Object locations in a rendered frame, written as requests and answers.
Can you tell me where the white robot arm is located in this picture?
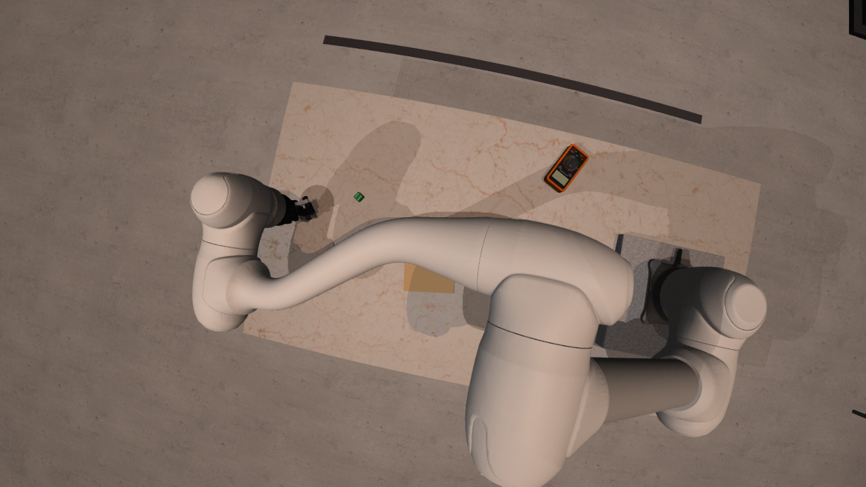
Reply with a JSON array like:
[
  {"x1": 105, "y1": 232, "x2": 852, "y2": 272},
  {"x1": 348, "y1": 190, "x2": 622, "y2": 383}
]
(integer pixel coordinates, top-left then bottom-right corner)
[{"x1": 190, "y1": 172, "x2": 767, "y2": 487}]

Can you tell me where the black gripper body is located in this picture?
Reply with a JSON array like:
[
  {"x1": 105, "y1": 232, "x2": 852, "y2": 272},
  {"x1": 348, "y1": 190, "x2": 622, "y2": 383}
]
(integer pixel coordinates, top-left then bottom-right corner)
[{"x1": 276, "y1": 194, "x2": 300, "y2": 226}]

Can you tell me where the orange digital multimeter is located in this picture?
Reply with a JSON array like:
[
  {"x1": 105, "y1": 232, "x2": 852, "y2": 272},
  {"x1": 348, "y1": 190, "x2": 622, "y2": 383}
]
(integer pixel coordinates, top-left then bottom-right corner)
[{"x1": 544, "y1": 144, "x2": 589, "y2": 193}]

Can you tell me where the tan flat mat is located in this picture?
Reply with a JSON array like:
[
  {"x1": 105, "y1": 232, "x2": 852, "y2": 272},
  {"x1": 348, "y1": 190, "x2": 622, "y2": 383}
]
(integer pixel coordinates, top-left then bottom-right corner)
[{"x1": 404, "y1": 263, "x2": 454, "y2": 294}]

